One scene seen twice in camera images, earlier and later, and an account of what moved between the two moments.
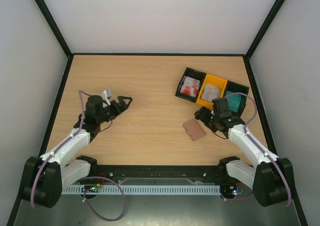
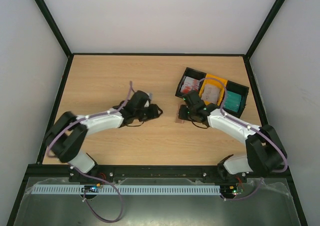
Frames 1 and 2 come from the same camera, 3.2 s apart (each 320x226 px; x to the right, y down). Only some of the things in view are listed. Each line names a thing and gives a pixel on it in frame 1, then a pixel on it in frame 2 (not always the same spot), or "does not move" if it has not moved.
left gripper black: x=119 y=109 -> x=155 y=116
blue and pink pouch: x=195 y=129 -> x=177 y=120
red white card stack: x=190 y=86 does not move
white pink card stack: x=210 y=92 does not move
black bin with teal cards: x=237 y=102 does not move
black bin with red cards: x=190 y=84 does not move
